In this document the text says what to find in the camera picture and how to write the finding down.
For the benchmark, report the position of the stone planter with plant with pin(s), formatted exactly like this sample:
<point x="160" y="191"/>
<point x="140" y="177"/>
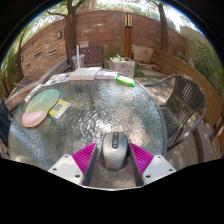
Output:
<point x="124" y="66"/>

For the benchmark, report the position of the small green box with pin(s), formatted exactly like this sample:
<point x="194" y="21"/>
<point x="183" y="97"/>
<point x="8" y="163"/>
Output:
<point x="125" y="80"/>

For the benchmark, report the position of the thin leaning tree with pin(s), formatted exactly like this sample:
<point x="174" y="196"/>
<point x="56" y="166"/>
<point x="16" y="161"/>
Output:
<point x="19" y="56"/>

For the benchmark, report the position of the thick tree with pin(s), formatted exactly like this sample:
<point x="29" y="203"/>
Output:
<point x="70" y="33"/>

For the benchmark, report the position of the dark wooden slat chair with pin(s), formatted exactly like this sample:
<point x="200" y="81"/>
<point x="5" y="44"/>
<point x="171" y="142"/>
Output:
<point x="95" y="55"/>

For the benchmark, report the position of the black wall lamp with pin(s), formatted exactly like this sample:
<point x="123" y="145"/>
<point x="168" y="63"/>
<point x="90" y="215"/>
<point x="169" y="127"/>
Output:
<point x="59" y="34"/>
<point x="21" y="57"/>

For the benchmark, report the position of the grey computer mouse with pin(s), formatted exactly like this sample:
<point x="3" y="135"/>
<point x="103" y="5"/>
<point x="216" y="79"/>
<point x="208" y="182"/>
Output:
<point x="115" y="153"/>

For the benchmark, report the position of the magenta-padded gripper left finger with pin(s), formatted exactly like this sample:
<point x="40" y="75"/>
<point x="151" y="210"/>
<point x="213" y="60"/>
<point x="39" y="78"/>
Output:
<point x="68" y="166"/>

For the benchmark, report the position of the wooden lamp post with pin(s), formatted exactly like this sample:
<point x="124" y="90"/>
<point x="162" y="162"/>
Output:
<point x="128" y="36"/>

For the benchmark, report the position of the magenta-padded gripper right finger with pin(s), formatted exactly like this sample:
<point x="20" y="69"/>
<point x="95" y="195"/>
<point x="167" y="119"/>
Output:
<point x="156" y="166"/>

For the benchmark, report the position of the small white booklet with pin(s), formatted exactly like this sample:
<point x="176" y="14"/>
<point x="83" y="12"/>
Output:
<point x="107" y="75"/>

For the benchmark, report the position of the dark wicker metal chair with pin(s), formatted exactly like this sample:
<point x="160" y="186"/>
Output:
<point x="185" y="100"/>

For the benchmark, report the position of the beige stone block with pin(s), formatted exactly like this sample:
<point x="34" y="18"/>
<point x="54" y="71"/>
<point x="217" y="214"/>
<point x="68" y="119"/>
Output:
<point x="143" y="54"/>

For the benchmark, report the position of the open white book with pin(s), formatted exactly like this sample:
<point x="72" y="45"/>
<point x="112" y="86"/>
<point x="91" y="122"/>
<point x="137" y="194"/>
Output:
<point x="85" y="74"/>

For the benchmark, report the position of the raised stone bed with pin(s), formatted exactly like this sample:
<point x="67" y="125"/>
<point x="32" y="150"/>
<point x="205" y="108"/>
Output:
<point x="40" y="80"/>

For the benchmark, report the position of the slim tree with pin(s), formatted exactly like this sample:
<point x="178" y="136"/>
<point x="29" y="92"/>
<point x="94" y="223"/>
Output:
<point x="163" y="30"/>

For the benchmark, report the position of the curved wooden bench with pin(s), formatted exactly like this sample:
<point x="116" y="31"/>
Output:
<point x="193" y="76"/>

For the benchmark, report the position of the grey wall box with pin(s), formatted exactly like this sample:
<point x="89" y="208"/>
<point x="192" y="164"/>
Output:
<point x="84" y="44"/>

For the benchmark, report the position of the yellow card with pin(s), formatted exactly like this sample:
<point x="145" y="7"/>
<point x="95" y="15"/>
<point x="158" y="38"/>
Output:
<point x="61" y="108"/>

